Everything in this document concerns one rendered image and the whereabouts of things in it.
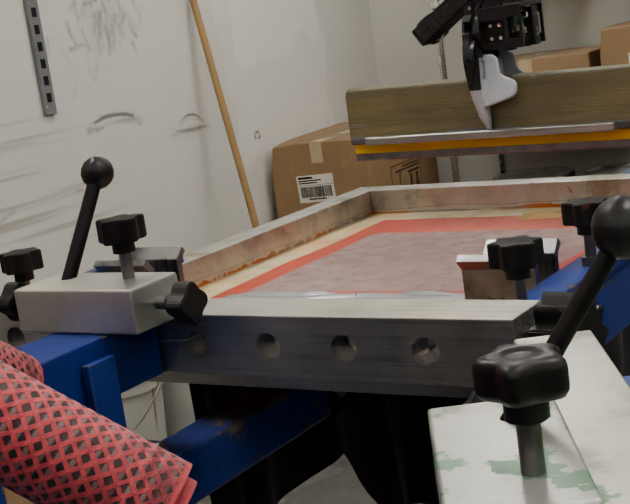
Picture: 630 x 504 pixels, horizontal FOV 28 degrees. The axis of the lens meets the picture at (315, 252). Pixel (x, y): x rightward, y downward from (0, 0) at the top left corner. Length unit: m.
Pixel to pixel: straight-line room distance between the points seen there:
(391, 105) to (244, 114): 2.92
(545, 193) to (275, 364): 0.84
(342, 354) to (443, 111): 0.75
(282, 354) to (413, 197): 0.89
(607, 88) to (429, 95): 0.24
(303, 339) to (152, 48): 3.31
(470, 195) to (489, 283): 0.66
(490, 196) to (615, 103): 0.29
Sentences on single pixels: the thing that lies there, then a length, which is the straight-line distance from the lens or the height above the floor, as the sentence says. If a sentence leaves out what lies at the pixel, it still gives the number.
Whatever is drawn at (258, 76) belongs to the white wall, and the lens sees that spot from 4.67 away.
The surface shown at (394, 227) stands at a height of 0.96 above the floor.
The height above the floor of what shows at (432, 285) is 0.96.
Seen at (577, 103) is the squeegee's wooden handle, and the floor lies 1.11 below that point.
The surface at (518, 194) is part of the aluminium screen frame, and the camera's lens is 1.75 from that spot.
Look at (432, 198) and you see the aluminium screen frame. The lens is 1.81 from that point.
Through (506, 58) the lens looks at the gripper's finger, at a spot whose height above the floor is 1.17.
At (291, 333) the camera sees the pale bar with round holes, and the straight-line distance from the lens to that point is 0.94.
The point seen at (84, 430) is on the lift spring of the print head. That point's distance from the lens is 0.58.
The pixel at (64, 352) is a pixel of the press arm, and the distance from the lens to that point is 0.95.
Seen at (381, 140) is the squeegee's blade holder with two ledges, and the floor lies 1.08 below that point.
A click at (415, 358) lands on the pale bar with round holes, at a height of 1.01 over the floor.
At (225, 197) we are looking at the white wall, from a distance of 4.46.
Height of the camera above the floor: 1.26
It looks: 11 degrees down
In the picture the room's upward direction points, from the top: 8 degrees counter-clockwise
